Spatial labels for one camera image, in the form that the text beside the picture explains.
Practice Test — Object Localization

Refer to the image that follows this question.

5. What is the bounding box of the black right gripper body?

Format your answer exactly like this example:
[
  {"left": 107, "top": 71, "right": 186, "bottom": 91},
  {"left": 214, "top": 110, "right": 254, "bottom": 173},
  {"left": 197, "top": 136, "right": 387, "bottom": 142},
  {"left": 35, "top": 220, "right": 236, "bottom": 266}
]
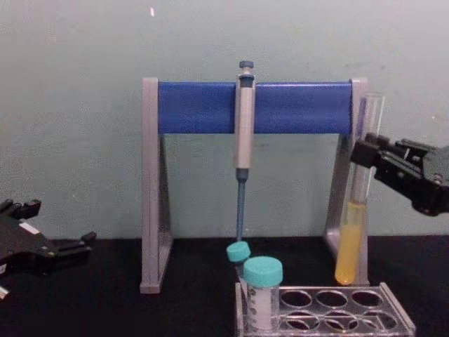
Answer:
[{"left": 409, "top": 143, "right": 449, "bottom": 218}]

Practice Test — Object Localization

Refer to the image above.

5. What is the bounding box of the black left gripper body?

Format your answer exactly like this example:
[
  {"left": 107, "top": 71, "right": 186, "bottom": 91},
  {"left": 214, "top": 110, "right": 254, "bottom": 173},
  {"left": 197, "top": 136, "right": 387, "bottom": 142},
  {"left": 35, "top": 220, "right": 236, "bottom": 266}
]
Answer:
[{"left": 0, "top": 209, "right": 60, "bottom": 277}]

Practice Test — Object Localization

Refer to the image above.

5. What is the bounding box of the glass test tube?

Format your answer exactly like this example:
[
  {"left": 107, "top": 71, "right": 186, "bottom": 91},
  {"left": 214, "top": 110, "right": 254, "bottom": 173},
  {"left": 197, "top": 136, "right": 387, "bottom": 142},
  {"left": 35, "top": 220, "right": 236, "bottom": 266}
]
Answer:
[{"left": 334, "top": 91, "right": 386, "bottom": 286}]

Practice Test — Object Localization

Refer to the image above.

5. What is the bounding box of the black table cloth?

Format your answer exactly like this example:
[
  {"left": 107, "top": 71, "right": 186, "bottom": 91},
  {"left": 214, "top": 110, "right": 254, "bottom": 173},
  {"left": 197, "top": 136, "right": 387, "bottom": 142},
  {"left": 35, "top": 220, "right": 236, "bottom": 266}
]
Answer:
[{"left": 0, "top": 237, "right": 449, "bottom": 337}]

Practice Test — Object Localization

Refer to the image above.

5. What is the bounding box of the grey and blue pipette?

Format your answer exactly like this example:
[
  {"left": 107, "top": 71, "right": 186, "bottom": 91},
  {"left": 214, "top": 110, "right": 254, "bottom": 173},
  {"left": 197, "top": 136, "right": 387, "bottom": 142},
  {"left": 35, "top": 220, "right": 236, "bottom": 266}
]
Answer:
[{"left": 232, "top": 60, "right": 257, "bottom": 247}]

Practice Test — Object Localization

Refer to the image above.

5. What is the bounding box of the clear plastic tube rack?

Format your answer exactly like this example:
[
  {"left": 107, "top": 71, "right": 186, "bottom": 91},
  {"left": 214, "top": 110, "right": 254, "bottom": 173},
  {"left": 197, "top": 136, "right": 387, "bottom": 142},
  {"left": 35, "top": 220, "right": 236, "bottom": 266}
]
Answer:
[{"left": 234, "top": 280, "right": 417, "bottom": 337}]

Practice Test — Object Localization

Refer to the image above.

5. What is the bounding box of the small tube with teal cap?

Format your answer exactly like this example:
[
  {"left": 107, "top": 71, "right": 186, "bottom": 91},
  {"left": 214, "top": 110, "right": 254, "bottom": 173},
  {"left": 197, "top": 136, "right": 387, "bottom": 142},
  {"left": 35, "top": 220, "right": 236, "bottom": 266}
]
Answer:
[{"left": 225, "top": 241, "right": 252, "bottom": 282}]

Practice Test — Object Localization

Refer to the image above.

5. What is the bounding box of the large tube with teal cap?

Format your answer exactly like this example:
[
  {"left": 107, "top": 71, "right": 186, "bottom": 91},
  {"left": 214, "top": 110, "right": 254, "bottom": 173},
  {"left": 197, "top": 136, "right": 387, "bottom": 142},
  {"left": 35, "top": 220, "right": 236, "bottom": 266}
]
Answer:
[{"left": 242, "top": 256, "right": 284, "bottom": 331}]

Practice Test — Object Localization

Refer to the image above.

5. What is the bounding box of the grey pipette stand, blue bar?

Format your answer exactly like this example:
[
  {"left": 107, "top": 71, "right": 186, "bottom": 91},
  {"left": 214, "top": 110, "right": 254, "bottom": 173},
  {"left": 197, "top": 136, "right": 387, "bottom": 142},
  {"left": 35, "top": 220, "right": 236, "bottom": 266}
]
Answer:
[{"left": 139, "top": 77, "right": 371, "bottom": 295}]

